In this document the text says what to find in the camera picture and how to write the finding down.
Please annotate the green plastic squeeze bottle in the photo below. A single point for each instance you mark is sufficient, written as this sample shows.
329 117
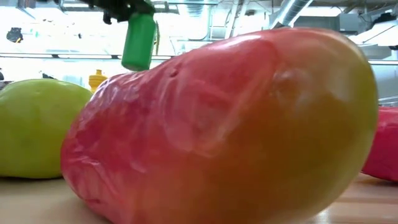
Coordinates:
138 43

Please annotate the yellow plastic squeeze bottle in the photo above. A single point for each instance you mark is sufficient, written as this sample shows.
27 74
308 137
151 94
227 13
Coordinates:
97 81

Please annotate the green toy apple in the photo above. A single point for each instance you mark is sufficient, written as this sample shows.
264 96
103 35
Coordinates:
34 124

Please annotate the red and orange toy mango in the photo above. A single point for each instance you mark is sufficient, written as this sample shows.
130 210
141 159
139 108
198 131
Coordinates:
217 124
384 143

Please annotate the slanted silver ceiling duct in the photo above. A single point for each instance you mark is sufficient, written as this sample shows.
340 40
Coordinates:
290 12

